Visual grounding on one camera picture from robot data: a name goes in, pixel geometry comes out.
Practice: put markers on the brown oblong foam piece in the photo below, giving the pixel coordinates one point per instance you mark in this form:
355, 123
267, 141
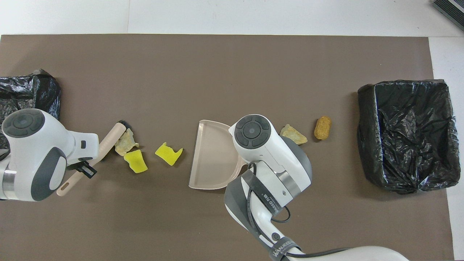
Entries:
322, 128

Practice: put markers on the bin with black bag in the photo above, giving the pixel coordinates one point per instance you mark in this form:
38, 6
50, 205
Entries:
398, 145
40, 90

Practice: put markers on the beige plastic dustpan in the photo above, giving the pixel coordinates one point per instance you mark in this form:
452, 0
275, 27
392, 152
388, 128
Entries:
212, 159

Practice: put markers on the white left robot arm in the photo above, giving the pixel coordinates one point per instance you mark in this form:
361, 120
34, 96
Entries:
32, 156

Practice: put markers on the dark grey ribbed device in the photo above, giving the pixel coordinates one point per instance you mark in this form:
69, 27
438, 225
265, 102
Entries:
451, 9

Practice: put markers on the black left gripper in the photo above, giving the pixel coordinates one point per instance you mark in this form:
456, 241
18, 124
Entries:
87, 167

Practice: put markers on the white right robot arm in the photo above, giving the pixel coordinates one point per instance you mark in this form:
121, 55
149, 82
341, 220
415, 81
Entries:
268, 156

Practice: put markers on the notched yellow sponge piece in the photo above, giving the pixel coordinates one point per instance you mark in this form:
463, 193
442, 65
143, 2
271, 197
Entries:
168, 154

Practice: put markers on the beige hand brush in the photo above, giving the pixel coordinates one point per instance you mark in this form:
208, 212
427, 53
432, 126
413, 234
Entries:
112, 137

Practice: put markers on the brown table mat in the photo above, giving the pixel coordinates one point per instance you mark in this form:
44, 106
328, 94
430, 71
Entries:
232, 65

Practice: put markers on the pale rock-like foam chunk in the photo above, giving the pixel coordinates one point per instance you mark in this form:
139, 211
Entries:
296, 136

